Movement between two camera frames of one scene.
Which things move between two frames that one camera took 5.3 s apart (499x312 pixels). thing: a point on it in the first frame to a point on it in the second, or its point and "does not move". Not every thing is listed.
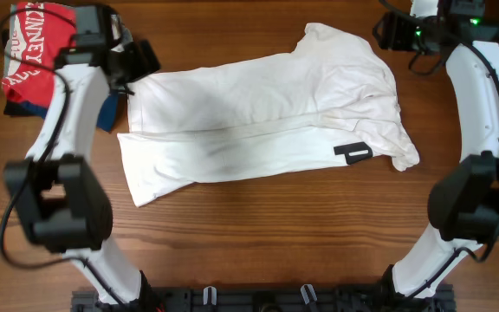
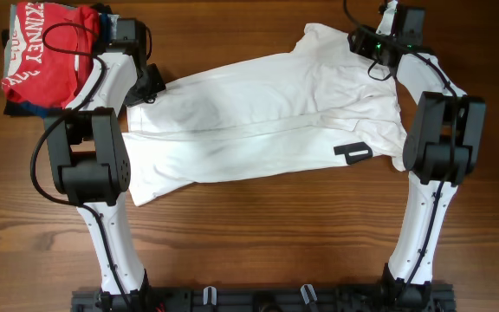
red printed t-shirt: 37,30 does not move
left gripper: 135,53 to 157,87
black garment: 12,108 does not move
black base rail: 267,300 does not move
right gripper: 392,25 to 362,37
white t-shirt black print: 333,98 does not move
